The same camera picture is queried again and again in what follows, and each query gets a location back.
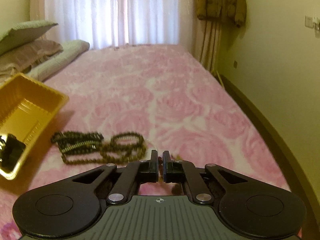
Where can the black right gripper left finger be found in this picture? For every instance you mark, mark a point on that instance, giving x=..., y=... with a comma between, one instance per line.
x=133, y=175

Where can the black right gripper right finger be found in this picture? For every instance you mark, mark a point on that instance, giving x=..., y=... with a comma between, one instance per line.
x=185, y=173

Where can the yellow plastic tray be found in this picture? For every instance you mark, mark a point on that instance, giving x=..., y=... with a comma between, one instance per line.
x=27, y=108

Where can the pink floral bedspread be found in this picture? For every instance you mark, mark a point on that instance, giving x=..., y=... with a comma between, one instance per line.
x=163, y=93

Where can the grey folded quilt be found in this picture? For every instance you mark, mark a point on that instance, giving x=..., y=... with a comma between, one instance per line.
x=71, y=50

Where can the white sheer curtain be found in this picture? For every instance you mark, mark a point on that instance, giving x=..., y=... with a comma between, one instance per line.
x=104, y=23

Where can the mauve lower pillow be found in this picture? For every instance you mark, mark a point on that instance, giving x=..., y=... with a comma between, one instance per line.
x=26, y=57

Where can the brown hanging jacket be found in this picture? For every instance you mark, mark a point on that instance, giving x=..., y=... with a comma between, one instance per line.
x=234, y=11

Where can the green top pillow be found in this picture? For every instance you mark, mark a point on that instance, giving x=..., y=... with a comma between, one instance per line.
x=24, y=32

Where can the white wall socket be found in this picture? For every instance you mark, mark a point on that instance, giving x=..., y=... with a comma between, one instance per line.
x=312, y=22

